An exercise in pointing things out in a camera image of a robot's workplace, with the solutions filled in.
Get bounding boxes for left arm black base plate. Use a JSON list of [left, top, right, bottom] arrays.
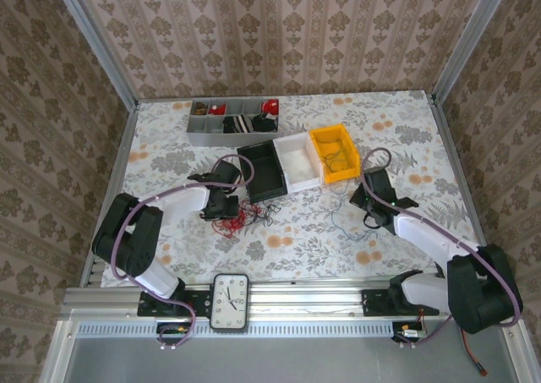
[[138, 287, 215, 319]]

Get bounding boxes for aluminium side rail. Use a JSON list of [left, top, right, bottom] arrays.
[[425, 90, 487, 249], [79, 103, 141, 289]]

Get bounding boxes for white plastic bin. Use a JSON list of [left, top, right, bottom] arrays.
[[272, 132, 327, 194]]

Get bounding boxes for grey compartment organizer box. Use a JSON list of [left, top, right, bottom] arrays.
[[186, 97, 281, 146]]

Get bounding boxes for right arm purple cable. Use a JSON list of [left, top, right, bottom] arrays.
[[359, 147, 524, 350]]

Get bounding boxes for black cloth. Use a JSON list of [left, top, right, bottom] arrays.
[[251, 114, 278, 134]]

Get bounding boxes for black framed white clock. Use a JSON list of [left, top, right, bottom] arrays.
[[209, 273, 250, 332]]

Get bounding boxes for aluminium front rail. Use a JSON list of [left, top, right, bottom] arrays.
[[61, 284, 522, 321]]

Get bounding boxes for black white striped sock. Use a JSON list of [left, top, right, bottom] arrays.
[[222, 113, 254, 134]]

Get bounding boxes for yellow plastic bin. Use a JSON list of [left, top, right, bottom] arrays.
[[308, 123, 363, 185]]

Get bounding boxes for red black power wire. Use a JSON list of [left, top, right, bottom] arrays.
[[462, 330, 488, 376]]

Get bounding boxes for thin dark green cable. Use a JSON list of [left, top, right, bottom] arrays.
[[323, 137, 354, 174]]

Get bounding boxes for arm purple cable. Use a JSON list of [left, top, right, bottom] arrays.
[[110, 157, 257, 353], [359, 147, 524, 350]]

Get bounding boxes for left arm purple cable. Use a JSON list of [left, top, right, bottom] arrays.
[[110, 157, 257, 353]]

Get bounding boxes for aluminium frame post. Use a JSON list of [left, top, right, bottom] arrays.
[[49, 0, 140, 110], [429, 0, 516, 105]]

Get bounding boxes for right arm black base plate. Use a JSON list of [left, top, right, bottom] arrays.
[[361, 287, 440, 317]]

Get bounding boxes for grey metal panel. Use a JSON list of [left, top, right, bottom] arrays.
[[63, 336, 519, 383]]

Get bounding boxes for floral tablecloth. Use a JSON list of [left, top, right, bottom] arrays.
[[100, 90, 481, 289]]

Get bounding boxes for black power connector box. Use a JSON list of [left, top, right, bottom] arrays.
[[156, 322, 192, 346], [391, 321, 429, 344]]

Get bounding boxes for slotted grey cable duct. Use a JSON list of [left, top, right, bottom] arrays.
[[74, 320, 398, 338]]

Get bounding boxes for black plastic bin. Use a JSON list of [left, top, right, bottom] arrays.
[[236, 141, 289, 205]]

